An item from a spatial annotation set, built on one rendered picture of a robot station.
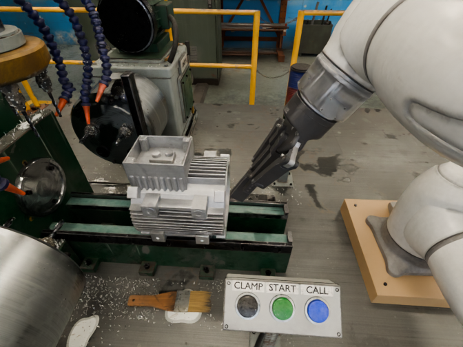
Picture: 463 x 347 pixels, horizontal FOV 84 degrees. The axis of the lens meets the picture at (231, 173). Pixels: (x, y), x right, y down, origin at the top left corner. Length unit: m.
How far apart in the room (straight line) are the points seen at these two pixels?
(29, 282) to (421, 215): 0.71
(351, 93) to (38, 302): 0.51
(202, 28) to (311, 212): 3.06
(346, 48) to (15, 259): 0.51
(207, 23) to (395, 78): 3.42
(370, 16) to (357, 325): 0.63
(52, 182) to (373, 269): 0.85
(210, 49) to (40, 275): 3.42
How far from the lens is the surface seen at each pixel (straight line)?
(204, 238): 0.58
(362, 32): 0.33
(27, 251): 0.48
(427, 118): 0.23
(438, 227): 0.66
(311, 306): 0.42
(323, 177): 1.04
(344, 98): 0.37
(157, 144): 0.60
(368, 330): 0.75
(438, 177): 0.67
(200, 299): 0.70
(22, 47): 0.57
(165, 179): 0.53
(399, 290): 0.78
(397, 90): 0.25
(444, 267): 0.65
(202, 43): 3.68
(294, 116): 0.39
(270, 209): 0.72
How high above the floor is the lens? 1.45
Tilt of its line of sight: 41 degrees down
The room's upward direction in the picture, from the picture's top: straight up
